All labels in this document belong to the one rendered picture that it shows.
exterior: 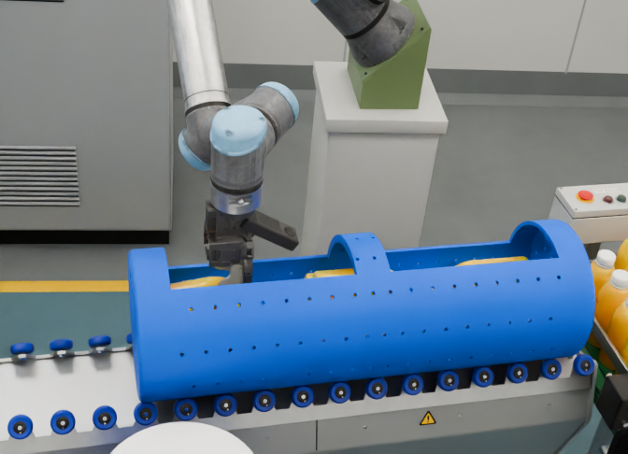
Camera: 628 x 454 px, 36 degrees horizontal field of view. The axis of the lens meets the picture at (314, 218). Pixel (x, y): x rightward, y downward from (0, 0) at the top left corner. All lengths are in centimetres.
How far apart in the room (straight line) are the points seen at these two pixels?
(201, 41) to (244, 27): 283
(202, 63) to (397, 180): 95
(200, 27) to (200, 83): 11
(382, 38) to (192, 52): 75
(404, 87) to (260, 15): 220
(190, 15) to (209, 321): 58
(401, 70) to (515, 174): 203
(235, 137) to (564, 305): 73
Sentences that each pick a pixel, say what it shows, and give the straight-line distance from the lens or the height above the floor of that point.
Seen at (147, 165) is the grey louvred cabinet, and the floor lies 39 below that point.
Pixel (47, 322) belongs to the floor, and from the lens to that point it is 348.
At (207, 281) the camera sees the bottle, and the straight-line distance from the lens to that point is 178.
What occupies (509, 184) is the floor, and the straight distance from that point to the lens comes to 437.
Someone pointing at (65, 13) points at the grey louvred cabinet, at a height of 98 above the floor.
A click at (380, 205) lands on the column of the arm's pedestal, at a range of 265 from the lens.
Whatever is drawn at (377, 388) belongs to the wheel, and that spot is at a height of 97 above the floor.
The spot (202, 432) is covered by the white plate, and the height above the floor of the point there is 104.
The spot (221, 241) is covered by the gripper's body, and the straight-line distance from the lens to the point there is 169.
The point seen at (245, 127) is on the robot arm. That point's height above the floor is 153.
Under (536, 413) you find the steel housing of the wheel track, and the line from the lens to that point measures 210.
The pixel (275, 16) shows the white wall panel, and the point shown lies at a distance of 464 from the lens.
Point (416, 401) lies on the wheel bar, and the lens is 197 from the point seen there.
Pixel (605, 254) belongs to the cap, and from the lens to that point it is 219.
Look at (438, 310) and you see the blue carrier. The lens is 180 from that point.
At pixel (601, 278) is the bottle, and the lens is 220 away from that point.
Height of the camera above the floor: 234
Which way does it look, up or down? 36 degrees down
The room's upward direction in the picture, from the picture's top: 6 degrees clockwise
